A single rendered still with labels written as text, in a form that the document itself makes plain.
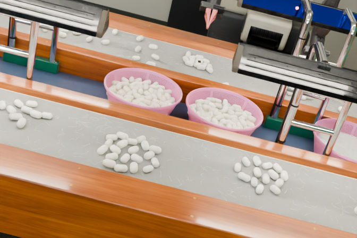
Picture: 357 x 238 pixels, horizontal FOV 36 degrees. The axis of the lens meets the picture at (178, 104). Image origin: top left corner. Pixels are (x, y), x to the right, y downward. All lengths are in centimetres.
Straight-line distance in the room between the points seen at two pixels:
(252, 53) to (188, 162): 37
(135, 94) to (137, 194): 55
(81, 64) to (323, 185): 94
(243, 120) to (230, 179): 35
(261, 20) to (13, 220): 167
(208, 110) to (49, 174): 70
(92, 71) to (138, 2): 231
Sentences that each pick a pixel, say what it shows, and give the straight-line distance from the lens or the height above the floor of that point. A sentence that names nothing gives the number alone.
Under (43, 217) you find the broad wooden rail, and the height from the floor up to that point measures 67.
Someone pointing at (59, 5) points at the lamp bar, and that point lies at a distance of 149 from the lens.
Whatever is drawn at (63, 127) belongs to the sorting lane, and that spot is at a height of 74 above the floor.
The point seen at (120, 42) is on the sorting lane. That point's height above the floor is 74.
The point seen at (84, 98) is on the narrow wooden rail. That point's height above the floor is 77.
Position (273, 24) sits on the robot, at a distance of 274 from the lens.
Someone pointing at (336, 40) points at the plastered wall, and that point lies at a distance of 436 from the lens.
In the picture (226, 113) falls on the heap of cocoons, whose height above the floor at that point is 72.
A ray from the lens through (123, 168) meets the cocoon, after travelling 148.
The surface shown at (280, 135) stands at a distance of 176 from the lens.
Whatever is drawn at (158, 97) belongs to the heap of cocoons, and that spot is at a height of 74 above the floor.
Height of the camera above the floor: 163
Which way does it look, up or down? 28 degrees down
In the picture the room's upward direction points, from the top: 14 degrees clockwise
